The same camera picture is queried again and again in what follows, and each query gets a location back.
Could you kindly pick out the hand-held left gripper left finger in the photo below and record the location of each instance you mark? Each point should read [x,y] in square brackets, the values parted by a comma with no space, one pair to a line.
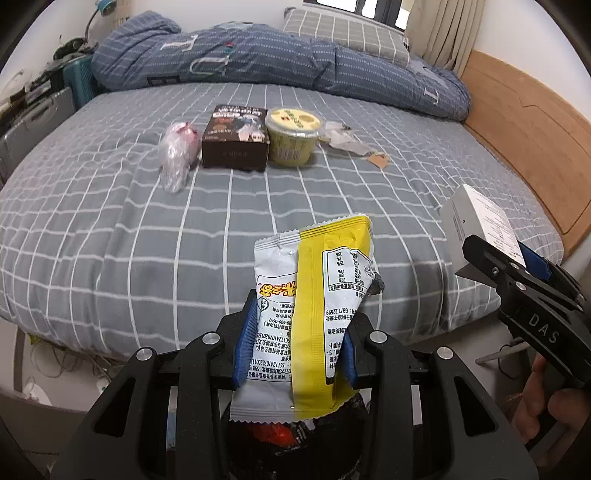
[244,341]

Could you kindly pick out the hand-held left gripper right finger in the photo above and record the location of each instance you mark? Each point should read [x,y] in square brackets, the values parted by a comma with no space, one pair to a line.
[349,364]

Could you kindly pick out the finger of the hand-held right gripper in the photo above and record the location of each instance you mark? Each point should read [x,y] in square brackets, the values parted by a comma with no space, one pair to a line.
[538,263]
[489,261]

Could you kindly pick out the white cardboard box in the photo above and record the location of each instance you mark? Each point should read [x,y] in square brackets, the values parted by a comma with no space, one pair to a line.
[466,217]

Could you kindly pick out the white snack packet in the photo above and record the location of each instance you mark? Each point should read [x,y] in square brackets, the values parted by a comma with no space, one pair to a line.
[272,295]

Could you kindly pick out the black lined trash bin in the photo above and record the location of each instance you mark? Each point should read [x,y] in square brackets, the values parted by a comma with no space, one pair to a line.
[341,438]

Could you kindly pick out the black sachet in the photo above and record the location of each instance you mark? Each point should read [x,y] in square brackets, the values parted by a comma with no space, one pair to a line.
[304,431]

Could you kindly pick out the yellow snack packet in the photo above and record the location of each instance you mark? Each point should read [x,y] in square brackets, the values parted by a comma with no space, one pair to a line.
[314,286]

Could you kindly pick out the red plastic bag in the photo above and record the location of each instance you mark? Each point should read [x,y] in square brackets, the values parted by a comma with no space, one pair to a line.
[272,434]

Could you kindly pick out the brown paper tag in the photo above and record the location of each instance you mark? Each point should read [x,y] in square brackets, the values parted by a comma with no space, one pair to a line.
[379,160]

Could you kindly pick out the clear plastic bag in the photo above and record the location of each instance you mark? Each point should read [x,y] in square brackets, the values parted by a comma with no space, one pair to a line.
[344,138]
[175,152]

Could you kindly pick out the dark brown carton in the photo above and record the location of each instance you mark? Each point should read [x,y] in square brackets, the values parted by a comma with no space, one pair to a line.
[235,138]

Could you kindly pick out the yellow lidded cup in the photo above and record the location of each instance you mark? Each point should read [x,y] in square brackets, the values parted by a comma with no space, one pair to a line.
[291,138]

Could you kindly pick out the person's right hand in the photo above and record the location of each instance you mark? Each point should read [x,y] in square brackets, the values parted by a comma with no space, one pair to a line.
[531,406]

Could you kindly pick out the grey checked bed sheet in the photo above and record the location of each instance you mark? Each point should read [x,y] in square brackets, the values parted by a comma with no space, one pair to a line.
[138,230]

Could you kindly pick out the beige curtain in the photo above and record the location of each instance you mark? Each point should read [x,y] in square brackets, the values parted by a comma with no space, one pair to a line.
[443,32]

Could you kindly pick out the grey checked pillow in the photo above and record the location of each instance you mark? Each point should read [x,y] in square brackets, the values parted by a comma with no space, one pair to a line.
[351,37]

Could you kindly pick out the blue striped duvet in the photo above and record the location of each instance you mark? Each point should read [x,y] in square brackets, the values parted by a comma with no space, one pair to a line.
[277,60]

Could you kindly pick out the dark framed window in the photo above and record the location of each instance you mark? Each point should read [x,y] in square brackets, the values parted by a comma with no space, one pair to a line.
[351,5]

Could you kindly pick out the grey suitcase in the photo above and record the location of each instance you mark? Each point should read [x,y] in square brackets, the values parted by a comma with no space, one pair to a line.
[32,124]

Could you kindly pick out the teal suitcase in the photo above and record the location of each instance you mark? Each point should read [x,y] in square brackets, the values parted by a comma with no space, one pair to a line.
[78,83]

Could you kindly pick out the dark tangled gear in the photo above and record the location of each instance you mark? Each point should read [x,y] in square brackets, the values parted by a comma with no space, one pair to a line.
[74,46]

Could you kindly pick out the blue desk lamp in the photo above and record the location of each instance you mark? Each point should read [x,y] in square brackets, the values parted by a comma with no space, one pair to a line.
[105,4]

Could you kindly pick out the wooden bed frame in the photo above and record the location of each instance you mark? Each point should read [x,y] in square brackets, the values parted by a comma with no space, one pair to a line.
[531,129]

